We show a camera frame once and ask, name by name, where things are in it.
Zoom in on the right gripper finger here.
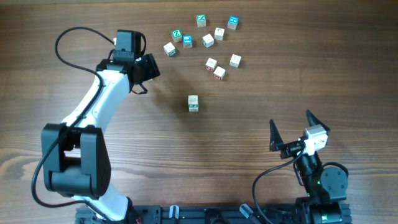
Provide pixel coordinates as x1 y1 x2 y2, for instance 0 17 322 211
306 110 330 132
269 119 284 152

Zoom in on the yellow M block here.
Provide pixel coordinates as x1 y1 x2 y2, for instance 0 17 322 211
188 95 198 105

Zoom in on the white block number four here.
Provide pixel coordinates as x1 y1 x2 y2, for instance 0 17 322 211
188 104 199 112

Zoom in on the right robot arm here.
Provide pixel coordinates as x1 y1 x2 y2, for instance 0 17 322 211
264 110 352 224

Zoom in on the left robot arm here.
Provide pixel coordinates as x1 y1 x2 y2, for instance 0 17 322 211
31 30 160 223

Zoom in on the white block green side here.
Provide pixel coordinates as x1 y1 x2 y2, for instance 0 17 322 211
164 42 177 57

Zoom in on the green Z block left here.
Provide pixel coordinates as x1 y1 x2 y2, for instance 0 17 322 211
171 29 183 43

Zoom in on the blue block centre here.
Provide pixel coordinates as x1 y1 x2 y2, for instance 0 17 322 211
182 35 193 48

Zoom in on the blue block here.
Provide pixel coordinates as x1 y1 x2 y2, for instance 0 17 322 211
182 35 193 48
228 16 239 30

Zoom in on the white block red side upper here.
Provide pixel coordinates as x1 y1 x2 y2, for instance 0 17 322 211
205 58 217 72

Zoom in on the white block red side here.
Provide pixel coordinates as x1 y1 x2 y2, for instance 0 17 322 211
213 67 226 80
205 58 217 72

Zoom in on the white block teal side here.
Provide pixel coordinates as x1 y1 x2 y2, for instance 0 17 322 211
202 34 214 48

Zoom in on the white block red side lower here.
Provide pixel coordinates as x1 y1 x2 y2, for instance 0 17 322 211
213 67 226 80

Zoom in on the green letter block top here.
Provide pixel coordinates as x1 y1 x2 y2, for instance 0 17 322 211
196 14 206 27

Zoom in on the plain block with drawing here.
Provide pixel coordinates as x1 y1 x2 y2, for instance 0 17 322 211
214 27 224 40

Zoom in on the white block far right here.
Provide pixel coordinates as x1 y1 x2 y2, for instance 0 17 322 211
229 54 241 68

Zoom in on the blue block top right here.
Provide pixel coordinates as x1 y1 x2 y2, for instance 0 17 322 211
228 16 239 30

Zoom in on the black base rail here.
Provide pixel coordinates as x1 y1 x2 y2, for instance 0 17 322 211
74 203 353 224

